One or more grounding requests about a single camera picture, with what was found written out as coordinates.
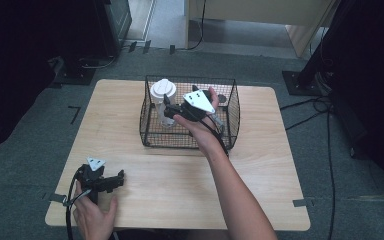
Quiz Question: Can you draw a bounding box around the dark cabinet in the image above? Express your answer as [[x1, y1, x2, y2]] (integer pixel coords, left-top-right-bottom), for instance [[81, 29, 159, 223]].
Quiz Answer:
[[93, 0, 133, 58]]

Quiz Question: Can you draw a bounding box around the dark curtain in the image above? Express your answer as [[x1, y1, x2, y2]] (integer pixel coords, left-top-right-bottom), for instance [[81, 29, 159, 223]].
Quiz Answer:
[[323, 0, 384, 208], [0, 0, 98, 158]]

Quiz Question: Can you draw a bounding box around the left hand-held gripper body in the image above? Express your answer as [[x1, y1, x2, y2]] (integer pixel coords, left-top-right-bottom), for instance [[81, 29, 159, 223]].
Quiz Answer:
[[75, 157, 110, 205]]

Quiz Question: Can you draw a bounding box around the black stand base plate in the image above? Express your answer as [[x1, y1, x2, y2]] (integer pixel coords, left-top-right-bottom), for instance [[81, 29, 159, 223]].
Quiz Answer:
[[48, 56, 98, 88]]

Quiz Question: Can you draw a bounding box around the hanging black cable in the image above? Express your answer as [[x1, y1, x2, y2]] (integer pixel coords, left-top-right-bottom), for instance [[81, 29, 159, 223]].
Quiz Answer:
[[176, 0, 208, 52]]

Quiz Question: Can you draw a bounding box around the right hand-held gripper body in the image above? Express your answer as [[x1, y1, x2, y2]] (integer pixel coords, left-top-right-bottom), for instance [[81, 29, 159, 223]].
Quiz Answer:
[[175, 84, 216, 122]]

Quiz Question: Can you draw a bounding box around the angled black floor tape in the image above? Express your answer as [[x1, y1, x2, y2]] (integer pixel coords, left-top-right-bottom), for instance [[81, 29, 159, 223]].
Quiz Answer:
[[68, 105, 82, 125]]

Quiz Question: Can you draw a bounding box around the person's left hand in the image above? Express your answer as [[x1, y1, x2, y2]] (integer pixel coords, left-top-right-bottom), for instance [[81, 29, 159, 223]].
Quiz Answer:
[[73, 181, 119, 240]]

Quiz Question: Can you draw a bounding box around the black stand with post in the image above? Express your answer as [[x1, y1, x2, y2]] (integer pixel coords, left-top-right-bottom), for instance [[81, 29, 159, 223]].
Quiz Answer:
[[282, 0, 358, 97]]

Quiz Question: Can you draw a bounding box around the grey floor cable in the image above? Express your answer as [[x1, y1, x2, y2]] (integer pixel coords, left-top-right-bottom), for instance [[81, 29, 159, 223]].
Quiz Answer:
[[79, 49, 121, 70]]

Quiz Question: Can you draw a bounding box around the clear cup with white lid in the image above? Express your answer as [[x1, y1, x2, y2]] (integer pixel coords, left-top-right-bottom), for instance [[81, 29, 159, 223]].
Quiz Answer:
[[149, 78, 178, 128]]

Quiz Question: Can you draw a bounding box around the black wire basket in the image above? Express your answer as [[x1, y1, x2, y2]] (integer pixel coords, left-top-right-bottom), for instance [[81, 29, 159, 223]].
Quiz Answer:
[[139, 74, 241, 151]]

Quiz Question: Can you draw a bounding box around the person's right hand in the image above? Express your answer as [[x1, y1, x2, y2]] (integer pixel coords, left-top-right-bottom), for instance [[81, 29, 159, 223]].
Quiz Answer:
[[173, 87, 229, 158]]

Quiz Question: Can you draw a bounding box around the left hand-held gripper cable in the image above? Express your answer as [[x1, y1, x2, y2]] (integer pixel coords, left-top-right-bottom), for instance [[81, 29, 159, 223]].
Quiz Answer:
[[64, 167, 91, 240]]

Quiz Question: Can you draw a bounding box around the light wooden furniture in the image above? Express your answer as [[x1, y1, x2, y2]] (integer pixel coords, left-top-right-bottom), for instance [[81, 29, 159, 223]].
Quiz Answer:
[[184, 0, 343, 58]]

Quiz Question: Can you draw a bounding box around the long black floor cable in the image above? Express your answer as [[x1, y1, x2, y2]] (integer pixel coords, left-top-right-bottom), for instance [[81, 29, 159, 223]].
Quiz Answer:
[[325, 99, 336, 240]]

